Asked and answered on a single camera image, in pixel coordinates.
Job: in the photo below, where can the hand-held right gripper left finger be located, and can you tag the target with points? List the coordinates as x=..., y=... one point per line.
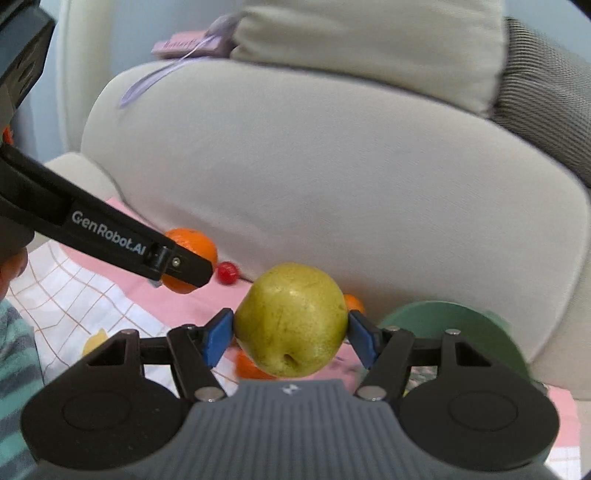
x=218, y=337

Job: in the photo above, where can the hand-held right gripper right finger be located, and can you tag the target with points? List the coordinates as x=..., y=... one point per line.
x=362, y=339

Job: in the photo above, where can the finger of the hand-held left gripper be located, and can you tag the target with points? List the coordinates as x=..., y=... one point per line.
x=187, y=267

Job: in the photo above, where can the orange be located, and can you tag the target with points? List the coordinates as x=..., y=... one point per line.
x=247, y=367
x=196, y=244
x=354, y=305

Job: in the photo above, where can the red cherry tomato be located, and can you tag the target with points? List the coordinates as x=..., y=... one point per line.
x=227, y=273

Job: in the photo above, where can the yellow-green pear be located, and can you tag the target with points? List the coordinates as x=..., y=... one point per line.
x=291, y=318

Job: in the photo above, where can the green bowl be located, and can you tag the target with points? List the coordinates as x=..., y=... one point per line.
x=443, y=316

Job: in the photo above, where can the person's left hand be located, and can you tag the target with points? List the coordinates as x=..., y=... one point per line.
x=11, y=270

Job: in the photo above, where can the pink checked printed cloth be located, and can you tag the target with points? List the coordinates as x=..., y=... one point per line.
x=92, y=304

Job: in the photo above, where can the beige sofa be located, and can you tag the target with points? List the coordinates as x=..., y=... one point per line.
x=323, y=184

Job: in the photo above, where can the person's striped teal clothing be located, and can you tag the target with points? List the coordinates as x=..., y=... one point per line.
x=16, y=378

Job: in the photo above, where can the pink fabric tag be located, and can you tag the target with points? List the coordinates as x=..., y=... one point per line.
x=184, y=44

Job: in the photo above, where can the beige cushion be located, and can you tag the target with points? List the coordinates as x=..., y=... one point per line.
x=369, y=46

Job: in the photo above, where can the grey striped cushion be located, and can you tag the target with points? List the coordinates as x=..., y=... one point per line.
x=545, y=101

